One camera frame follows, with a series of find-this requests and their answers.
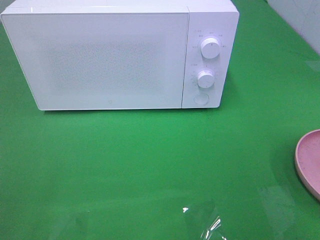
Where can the upper white microwave knob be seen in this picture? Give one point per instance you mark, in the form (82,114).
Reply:
(210,47)

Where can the round door release button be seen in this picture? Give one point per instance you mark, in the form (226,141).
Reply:
(201,99)

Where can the white microwave door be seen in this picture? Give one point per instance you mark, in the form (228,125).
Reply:
(101,61)

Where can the white microwave knob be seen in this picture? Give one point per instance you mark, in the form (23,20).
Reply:
(210,47)
(205,79)

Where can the white microwave oven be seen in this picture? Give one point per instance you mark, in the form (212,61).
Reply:
(206,18)

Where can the lower white microwave knob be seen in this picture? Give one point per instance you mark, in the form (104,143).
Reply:
(205,79)

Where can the pink round plate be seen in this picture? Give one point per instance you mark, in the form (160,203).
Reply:
(307,161)

